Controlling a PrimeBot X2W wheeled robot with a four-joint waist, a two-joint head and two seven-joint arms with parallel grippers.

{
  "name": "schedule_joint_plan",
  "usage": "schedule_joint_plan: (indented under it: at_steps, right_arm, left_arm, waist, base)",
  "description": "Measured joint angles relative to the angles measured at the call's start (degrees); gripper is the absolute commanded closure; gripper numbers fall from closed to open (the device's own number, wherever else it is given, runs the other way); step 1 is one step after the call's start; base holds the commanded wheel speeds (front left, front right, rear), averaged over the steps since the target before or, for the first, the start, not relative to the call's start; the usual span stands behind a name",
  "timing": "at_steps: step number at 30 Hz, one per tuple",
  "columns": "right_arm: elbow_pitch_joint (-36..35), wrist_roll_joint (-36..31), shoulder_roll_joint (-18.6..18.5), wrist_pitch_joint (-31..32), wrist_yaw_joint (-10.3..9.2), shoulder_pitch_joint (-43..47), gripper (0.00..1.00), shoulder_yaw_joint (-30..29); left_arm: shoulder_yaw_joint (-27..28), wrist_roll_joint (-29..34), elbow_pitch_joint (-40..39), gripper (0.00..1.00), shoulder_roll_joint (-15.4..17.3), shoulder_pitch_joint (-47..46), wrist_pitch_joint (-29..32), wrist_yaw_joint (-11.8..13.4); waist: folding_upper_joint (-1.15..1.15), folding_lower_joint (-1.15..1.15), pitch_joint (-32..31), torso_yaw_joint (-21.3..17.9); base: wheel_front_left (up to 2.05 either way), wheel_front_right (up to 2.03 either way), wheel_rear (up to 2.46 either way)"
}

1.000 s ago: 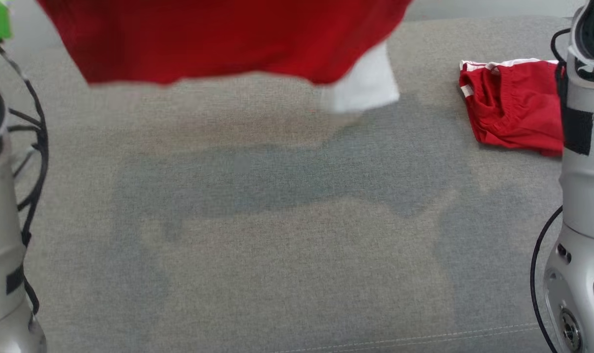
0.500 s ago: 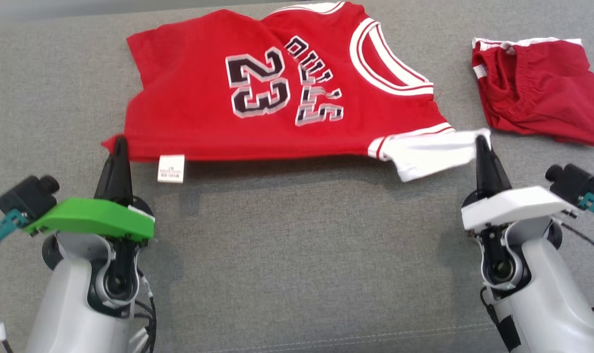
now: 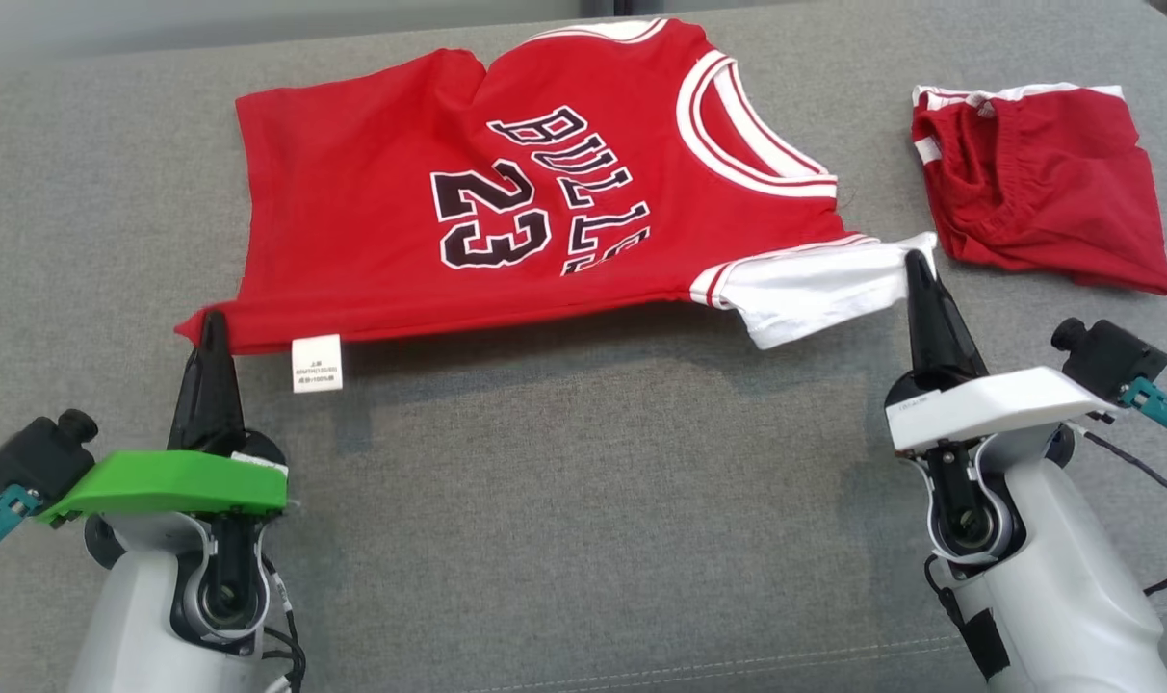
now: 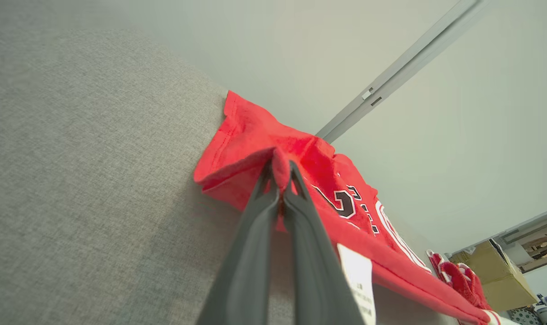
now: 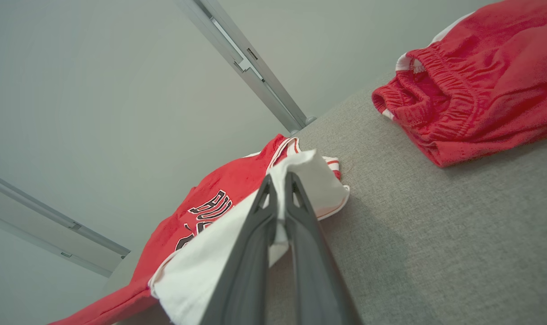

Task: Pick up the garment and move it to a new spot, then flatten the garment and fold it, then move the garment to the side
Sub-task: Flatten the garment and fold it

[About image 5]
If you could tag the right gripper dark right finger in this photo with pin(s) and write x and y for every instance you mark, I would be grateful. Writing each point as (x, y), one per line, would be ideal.
(314, 271)

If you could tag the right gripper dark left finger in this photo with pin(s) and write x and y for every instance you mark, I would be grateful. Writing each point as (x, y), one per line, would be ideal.
(246, 271)

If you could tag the red and white jersey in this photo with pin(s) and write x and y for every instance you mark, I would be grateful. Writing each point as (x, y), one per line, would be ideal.
(237, 180)

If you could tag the red shorts with white stripe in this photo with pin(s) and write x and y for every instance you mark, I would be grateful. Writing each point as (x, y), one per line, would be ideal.
(481, 90)

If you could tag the grey metal frame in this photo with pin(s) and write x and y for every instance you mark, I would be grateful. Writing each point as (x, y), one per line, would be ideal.
(43, 225)

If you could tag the grey double metal post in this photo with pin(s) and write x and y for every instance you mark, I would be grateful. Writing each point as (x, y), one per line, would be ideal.
(246, 58)

